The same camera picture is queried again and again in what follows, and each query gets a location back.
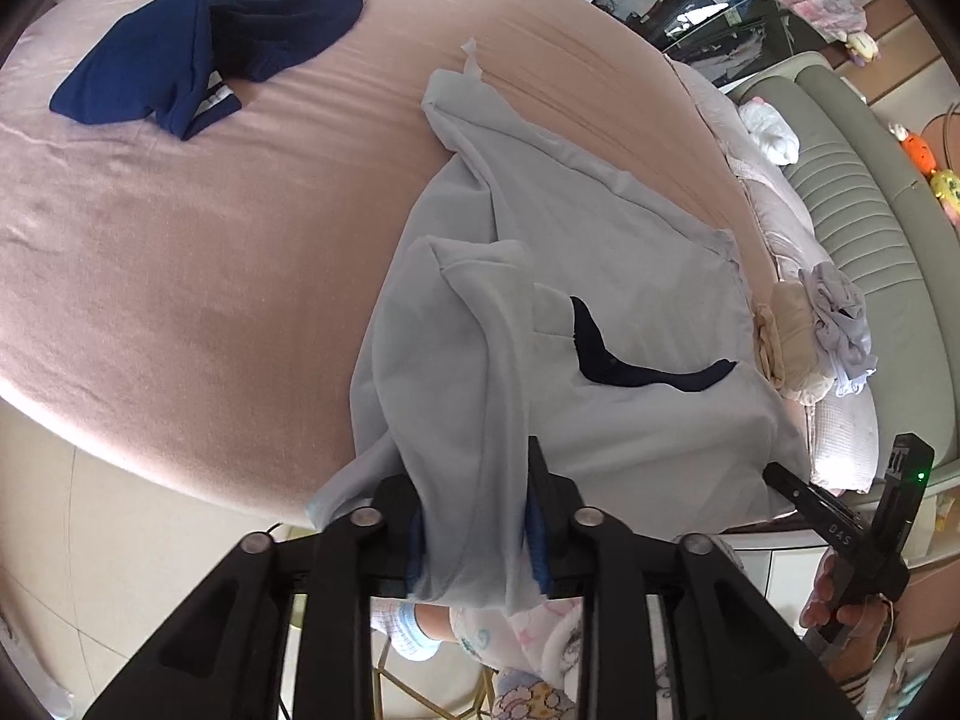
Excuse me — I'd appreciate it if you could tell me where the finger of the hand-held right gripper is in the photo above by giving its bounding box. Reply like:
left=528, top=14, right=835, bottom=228
left=763, top=461, right=863, bottom=545

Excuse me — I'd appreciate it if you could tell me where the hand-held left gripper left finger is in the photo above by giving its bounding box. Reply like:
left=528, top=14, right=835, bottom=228
left=82, top=476, right=428, bottom=720

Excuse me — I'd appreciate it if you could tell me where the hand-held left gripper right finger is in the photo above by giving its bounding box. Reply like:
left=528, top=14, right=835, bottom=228
left=525, top=436, right=863, bottom=720

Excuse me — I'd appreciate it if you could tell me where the cream garment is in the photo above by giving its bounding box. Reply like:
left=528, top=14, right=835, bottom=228
left=752, top=281, right=833, bottom=406

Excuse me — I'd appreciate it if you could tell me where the light blue shirt navy trim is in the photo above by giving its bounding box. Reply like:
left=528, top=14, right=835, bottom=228
left=304, top=37, right=815, bottom=608

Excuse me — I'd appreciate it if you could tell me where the person's right forearm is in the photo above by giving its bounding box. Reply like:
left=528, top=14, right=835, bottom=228
left=821, top=630, right=912, bottom=720

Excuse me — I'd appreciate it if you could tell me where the person's right hand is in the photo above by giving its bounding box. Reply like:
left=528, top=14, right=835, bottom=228
left=799, top=551, right=897, bottom=653

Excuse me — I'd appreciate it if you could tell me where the person's foot in sock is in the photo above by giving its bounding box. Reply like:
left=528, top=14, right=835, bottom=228
left=371, top=594, right=451, bottom=662

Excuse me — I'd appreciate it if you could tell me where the lavender crumpled garment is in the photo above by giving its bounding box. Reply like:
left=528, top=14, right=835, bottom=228
left=799, top=262, right=878, bottom=395

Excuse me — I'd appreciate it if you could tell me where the pale pink quilt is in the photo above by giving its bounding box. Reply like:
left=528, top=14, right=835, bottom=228
left=667, top=52, right=878, bottom=496

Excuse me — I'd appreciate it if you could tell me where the grey-green padded headboard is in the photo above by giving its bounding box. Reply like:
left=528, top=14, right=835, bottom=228
left=731, top=49, right=960, bottom=496

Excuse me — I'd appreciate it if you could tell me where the bed with pink sheet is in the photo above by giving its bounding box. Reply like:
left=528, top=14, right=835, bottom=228
left=0, top=0, right=818, bottom=533

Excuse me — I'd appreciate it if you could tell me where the yellow plush toy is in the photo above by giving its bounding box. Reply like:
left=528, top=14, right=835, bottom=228
left=928, top=169, right=960, bottom=222

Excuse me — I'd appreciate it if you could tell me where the pink hanging garment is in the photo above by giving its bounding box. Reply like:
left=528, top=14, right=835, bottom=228
left=754, top=0, right=867, bottom=42

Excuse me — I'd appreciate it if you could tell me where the dark glass wardrobe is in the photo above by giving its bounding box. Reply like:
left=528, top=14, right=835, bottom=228
left=592, top=0, right=848, bottom=87

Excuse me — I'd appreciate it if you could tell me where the navy blue garment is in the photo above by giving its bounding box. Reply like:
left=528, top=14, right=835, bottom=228
left=49, top=0, right=366, bottom=142

